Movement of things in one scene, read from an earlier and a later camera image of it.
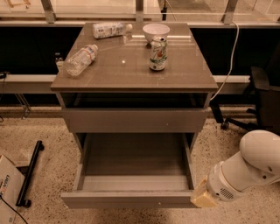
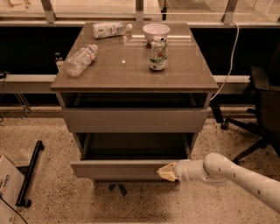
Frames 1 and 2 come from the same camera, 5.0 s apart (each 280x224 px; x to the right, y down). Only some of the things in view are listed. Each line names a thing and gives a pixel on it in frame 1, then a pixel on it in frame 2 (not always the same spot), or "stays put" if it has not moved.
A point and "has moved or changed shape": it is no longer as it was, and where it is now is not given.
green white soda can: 158,54 stays put
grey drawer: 122,171 has moved or changed shape
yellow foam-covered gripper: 219,184 -> 182,171
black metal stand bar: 21,202 stays put
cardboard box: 11,180 stays put
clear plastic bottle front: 79,61 stays put
